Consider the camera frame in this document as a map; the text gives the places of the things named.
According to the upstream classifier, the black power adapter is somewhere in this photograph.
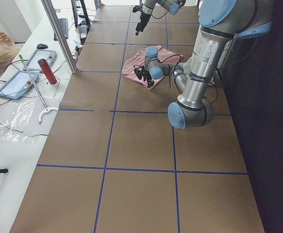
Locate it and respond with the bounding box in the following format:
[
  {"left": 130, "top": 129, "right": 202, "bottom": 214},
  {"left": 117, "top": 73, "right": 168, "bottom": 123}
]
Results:
[{"left": 79, "top": 25, "right": 88, "bottom": 45}]

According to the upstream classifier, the blue teach pendant far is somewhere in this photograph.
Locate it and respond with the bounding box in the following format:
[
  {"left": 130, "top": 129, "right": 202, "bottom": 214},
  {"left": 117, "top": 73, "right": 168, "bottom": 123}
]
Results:
[{"left": 22, "top": 49, "right": 58, "bottom": 72}]

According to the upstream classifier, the pink Snoopy t-shirt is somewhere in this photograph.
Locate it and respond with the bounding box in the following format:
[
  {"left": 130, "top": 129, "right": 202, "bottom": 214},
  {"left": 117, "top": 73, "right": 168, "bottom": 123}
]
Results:
[{"left": 122, "top": 45, "right": 183, "bottom": 90}]

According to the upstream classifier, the aluminium frame post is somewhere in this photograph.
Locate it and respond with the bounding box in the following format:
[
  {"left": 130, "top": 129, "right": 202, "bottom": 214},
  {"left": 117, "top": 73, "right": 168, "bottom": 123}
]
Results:
[{"left": 41, "top": 0, "right": 78, "bottom": 74}]

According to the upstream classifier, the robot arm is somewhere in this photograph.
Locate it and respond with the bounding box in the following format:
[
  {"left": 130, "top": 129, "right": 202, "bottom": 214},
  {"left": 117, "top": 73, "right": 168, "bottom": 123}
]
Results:
[
  {"left": 144, "top": 0, "right": 274, "bottom": 129},
  {"left": 132, "top": 0, "right": 186, "bottom": 35}
]

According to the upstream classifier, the blue teach pendant near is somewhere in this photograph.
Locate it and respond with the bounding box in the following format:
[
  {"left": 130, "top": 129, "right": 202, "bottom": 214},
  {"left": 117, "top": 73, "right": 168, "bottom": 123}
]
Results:
[{"left": 0, "top": 70, "right": 33, "bottom": 100}]

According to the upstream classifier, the blue tape line left lengthwise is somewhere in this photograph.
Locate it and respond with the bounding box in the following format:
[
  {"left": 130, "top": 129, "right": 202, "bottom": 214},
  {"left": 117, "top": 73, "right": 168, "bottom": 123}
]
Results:
[{"left": 92, "top": 6, "right": 133, "bottom": 233}]

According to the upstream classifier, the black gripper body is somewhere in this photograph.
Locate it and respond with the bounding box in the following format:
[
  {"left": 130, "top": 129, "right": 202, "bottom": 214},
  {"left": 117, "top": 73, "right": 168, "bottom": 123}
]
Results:
[
  {"left": 143, "top": 72, "right": 154, "bottom": 88},
  {"left": 135, "top": 12, "right": 151, "bottom": 36}
]

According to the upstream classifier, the red cylindrical bottle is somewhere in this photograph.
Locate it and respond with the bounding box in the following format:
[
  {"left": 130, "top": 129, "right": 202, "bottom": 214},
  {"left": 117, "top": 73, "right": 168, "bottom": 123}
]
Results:
[{"left": 37, "top": 59, "right": 57, "bottom": 84}]

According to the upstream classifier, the black computer mouse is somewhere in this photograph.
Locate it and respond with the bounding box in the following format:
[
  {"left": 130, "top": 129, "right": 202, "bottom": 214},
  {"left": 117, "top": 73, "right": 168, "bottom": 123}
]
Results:
[{"left": 36, "top": 43, "right": 48, "bottom": 50}]

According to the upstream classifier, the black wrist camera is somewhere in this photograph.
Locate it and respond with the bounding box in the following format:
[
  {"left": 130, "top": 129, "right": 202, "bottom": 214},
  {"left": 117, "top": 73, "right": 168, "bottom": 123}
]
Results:
[
  {"left": 132, "top": 5, "right": 143, "bottom": 13},
  {"left": 133, "top": 65, "right": 146, "bottom": 81}
]

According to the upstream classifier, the clear plastic bag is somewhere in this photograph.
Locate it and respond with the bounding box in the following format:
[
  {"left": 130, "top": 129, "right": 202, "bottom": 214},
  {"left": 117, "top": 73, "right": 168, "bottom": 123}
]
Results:
[{"left": 0, "top": 97, "right": 57, "bottom": 144}]

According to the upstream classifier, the black keyboard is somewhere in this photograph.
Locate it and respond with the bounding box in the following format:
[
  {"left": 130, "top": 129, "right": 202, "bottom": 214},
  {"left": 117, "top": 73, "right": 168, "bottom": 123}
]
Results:
[{"left": 58, "top": 18, "right": 69, "bottom": 39}]

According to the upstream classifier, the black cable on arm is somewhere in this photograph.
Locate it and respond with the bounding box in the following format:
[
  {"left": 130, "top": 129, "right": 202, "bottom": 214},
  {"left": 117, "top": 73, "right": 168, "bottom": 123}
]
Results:
[{"left": 160, "top": 53, "right": 184, "bottom": 81}]

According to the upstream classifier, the blue tape line crosswise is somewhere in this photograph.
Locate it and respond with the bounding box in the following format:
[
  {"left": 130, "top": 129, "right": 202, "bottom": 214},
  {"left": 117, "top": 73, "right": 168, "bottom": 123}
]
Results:
[{"left": 36, "top": 164, "right": 248, "bottom": 175}]

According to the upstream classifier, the blue teach pendant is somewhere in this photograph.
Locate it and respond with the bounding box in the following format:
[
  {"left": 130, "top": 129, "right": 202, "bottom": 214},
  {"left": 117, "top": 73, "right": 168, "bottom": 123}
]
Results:
[
  {"left": 0, "top": 70, "right": 33, "bottom": 100},
  {"left": 22, "top": 49, "right": 58, "bottom": 72}
]

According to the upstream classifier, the blue tape line lengthwise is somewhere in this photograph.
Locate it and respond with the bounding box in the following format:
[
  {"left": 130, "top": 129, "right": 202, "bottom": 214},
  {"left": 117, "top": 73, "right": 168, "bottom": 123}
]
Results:
[
  {"left": 92, "top": 6, "right": 133, "bottom": 233},
  {"left": 164, "top": 15, "right": 181, "bottom": 233}
]

